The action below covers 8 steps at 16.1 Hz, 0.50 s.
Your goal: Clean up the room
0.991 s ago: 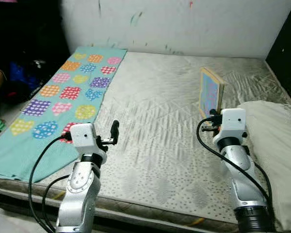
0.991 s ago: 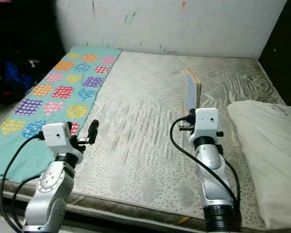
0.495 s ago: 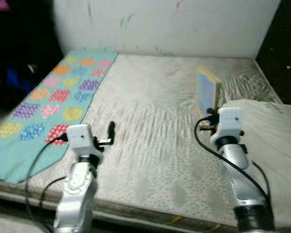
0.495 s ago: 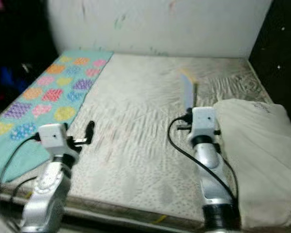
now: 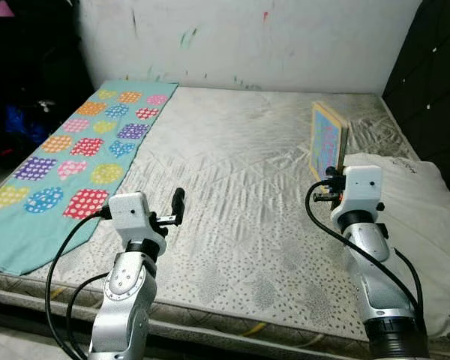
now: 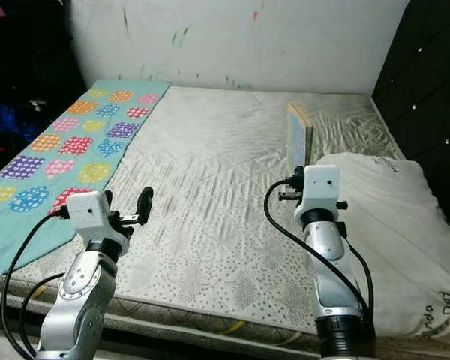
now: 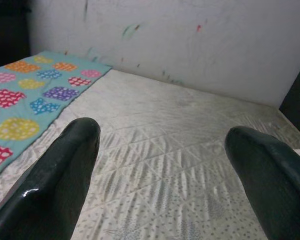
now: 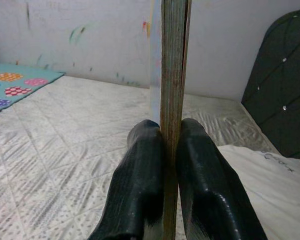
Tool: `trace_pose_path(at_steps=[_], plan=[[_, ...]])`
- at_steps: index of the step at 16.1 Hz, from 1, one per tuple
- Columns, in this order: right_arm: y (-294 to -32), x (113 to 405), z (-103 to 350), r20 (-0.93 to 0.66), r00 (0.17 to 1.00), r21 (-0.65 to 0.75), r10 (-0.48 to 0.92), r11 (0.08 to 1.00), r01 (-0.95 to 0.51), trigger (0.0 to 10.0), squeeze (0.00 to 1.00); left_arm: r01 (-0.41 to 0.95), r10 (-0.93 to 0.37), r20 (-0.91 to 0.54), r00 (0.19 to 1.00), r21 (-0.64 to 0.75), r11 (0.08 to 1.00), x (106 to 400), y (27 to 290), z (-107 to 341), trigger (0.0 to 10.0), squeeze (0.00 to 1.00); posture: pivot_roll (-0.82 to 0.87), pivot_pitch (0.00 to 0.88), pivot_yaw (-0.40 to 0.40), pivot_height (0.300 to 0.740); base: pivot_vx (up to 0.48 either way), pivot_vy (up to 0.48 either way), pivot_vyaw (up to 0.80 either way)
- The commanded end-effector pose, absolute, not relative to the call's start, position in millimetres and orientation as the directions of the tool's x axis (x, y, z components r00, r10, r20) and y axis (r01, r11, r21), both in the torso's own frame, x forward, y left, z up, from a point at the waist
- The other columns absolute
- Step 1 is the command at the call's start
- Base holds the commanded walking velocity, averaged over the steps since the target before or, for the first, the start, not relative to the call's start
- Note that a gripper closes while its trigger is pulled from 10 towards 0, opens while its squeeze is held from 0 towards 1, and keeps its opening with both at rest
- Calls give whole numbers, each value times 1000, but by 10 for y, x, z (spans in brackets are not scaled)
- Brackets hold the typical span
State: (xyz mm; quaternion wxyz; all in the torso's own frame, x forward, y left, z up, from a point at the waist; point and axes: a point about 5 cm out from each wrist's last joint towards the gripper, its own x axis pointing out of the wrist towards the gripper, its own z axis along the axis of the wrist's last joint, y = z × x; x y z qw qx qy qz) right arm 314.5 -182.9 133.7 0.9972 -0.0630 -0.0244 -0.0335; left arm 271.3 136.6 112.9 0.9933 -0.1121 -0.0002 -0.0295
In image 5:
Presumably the dark bed base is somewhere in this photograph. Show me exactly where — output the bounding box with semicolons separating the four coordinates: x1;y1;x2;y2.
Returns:
0;296;368;360

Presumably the teal blanket with colourful hearts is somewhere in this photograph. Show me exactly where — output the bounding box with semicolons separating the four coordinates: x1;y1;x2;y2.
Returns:
0;79;180;275

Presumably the white pillow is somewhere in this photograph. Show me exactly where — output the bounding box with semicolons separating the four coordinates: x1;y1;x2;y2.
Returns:
342;153;450;344

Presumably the blue yellow children's book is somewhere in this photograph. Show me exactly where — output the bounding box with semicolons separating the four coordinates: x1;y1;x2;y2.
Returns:
308;102;350;183

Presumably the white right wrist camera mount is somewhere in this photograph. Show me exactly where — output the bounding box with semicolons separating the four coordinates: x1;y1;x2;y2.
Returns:
336;165;385;220

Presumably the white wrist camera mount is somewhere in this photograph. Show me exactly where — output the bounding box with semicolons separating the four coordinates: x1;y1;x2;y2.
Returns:
106;191;169;257
336;165;385;220

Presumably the blue bag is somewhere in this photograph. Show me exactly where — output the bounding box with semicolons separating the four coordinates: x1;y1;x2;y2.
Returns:
4;105;47;145

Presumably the grey quilted mattress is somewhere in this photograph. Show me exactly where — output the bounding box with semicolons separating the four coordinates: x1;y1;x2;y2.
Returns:
0;84;450;359

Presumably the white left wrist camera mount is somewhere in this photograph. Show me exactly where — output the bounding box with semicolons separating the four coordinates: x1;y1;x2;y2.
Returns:
106;191;169;257

